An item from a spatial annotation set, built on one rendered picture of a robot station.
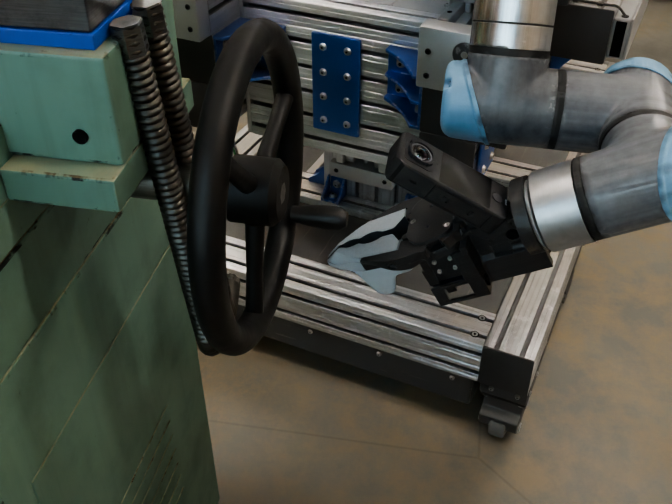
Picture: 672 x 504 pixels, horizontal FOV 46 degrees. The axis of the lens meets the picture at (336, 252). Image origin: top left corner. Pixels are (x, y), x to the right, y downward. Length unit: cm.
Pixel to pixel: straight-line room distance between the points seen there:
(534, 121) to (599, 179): 10
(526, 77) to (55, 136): 41
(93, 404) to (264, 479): 66
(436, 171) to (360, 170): 88
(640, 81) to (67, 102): 49
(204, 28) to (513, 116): 68
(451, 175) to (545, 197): 8
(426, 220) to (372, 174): 83
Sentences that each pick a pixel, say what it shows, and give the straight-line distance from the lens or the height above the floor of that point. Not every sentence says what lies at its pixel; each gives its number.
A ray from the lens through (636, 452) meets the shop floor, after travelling 161.
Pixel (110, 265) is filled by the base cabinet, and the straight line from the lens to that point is 86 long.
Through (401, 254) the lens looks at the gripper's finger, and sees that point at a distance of 73.
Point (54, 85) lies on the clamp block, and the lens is 62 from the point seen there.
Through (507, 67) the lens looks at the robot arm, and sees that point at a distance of 75.
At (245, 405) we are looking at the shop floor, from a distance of 159.
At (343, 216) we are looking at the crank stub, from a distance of 79.
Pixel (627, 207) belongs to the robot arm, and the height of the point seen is 83.
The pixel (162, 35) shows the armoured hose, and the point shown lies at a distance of 66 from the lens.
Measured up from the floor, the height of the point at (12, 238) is 81.
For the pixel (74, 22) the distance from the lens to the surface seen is 61.
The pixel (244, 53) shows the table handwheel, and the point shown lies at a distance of 61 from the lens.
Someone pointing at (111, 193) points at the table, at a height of 86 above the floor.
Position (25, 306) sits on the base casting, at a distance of 72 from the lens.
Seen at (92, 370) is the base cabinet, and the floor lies 60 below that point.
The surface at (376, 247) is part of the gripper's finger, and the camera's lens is 75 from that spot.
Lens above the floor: 120
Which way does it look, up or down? 38 degrees down
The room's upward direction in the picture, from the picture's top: straight up
